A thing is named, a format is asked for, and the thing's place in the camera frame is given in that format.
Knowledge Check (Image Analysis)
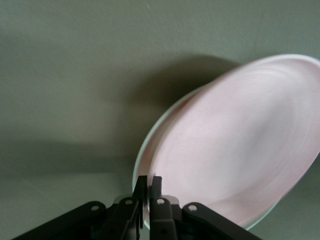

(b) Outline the beige plate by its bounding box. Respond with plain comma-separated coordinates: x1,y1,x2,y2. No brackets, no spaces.
132,53,320,231

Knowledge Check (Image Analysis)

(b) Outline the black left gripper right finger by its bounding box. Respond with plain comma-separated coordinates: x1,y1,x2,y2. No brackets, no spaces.
149,176,179,240

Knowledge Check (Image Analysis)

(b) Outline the pink plate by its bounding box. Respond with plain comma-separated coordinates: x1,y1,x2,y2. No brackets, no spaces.
138,55,320,226

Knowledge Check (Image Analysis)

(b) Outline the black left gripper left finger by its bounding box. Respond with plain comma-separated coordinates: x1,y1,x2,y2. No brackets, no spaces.
107,175,148,240

